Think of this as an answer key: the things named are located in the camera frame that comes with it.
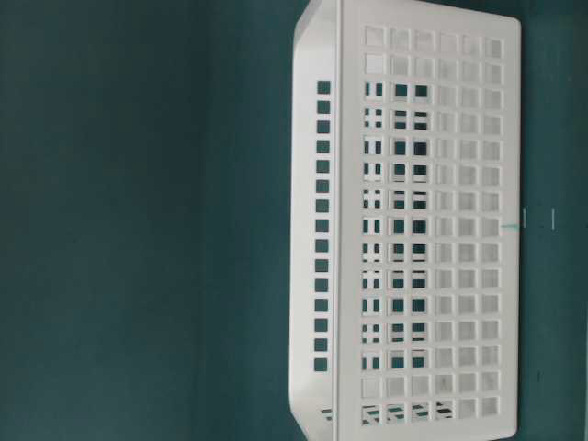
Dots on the white perforated plastic basket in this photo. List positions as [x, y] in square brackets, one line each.
[405, 210]

